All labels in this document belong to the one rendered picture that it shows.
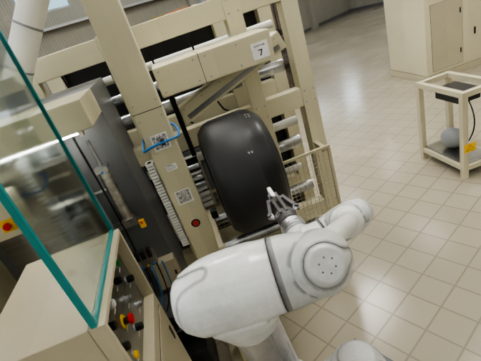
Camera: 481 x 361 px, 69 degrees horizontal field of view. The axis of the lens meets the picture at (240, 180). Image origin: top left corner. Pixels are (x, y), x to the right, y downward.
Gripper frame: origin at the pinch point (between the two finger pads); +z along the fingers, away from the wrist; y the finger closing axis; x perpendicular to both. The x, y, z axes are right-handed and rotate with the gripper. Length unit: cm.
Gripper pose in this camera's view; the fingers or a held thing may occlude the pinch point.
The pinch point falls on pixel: (271, 194)
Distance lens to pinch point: 143.7
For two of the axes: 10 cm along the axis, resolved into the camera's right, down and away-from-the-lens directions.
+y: -9.3, 3.6, -0.9
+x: 2.5, 8.0, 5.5
